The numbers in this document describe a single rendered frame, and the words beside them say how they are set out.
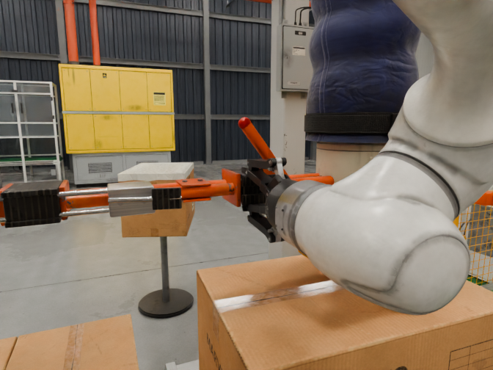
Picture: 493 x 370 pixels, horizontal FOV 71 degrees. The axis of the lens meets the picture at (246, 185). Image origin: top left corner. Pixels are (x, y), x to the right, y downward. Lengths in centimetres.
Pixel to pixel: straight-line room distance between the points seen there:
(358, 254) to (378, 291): 3
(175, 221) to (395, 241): 196
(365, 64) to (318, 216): 39
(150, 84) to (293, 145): 636
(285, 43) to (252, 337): 136
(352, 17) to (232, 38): 1135
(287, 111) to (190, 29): 1007
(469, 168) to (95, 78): 770
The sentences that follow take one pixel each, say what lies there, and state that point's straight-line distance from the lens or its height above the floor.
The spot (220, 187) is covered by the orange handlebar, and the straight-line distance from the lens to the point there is 60.
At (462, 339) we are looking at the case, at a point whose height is 91.
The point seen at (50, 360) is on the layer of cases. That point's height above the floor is 54.
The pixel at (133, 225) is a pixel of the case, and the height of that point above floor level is 70.
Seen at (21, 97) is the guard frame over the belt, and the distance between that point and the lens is 796.
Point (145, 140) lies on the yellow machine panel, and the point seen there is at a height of 96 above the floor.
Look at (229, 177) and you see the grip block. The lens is 63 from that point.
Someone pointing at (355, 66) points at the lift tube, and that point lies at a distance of 68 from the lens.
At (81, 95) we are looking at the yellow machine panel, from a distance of 788.
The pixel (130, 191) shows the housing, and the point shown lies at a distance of 57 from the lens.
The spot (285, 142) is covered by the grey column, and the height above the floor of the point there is 122.
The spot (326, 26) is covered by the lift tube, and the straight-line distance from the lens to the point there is 72.
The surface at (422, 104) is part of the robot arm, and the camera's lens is 37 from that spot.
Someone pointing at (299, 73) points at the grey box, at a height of 155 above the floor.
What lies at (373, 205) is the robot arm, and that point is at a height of 124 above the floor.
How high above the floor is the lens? 131
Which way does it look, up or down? 10 degrees down
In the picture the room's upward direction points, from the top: straight up
